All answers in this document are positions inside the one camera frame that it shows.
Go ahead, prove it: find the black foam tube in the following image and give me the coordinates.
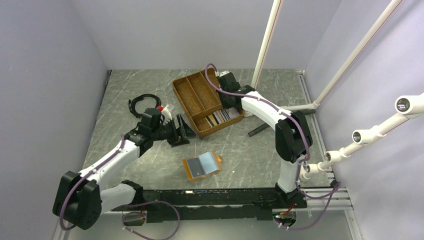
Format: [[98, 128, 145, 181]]
[[247, 109, 316, 137]]

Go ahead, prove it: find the stack of credit cards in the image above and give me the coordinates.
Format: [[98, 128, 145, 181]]
[[205, 107, 240, 127]]

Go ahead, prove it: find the grey credit card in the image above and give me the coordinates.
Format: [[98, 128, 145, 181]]
[[186, 157, 205, 179]]

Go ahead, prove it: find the brown woven divider tray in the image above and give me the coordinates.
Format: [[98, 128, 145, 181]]
[[171, 68, 245, 139]]

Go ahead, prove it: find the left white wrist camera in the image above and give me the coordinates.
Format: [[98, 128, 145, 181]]
[[157, 104, 175, 125]]

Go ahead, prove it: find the orange leather card holder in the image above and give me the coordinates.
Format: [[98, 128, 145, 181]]
[[182, 151, 223, 181]]

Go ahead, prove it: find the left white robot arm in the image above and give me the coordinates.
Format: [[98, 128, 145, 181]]
[[52, 108, 198, 231]]

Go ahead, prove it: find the coiled black cable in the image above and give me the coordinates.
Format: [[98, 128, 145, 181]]
[[128, 93, 162, 120]]

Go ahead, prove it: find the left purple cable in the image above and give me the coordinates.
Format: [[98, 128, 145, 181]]
[[58, 134, 127, 231]]

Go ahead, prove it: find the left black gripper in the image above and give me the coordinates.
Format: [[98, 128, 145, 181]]
[[151, 114, 199, 148]]

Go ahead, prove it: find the white pvc pipe frame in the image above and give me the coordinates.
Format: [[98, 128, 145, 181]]
[[244, 0, 424, 184]]

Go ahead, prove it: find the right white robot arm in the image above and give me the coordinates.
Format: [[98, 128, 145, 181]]
[[214, 71, 313, 208]]

